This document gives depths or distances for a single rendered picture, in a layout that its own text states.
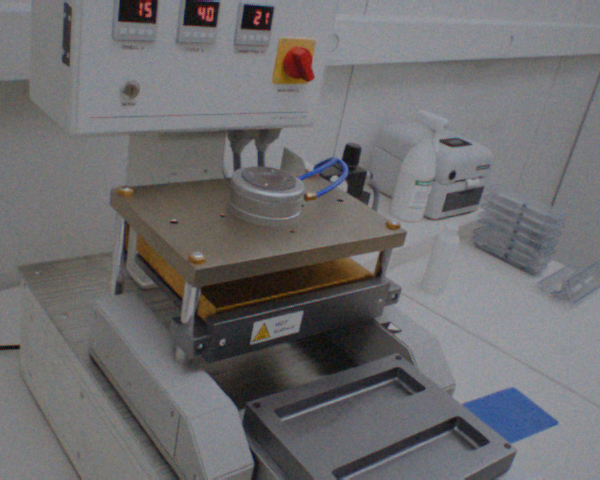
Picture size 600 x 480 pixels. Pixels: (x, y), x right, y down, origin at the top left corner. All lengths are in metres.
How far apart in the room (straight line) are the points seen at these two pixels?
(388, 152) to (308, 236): 1.05
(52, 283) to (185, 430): 0.36
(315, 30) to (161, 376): 0.45
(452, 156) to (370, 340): 0.89
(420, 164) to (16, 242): 0.87
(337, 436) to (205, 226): 0.24
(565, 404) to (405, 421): 0.62
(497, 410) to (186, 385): 0.65
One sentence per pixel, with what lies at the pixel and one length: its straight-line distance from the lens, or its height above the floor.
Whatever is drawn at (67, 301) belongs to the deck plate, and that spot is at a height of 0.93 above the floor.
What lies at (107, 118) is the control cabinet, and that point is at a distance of 0.78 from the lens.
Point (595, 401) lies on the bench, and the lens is 1.33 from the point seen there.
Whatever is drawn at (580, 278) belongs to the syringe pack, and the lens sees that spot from 1.65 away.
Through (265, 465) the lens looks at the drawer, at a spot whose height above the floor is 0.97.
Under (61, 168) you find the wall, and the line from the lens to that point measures 1.25.
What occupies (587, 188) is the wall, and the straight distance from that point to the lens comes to 3.22.
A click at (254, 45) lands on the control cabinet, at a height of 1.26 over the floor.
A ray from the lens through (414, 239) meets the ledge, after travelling 1.58.
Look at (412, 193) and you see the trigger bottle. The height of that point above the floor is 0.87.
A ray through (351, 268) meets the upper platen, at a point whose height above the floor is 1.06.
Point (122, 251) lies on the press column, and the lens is 0.78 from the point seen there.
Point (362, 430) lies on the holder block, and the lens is 0.67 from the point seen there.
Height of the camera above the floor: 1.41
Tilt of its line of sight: 26 degrees down
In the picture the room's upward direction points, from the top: 12 degrees clockwise
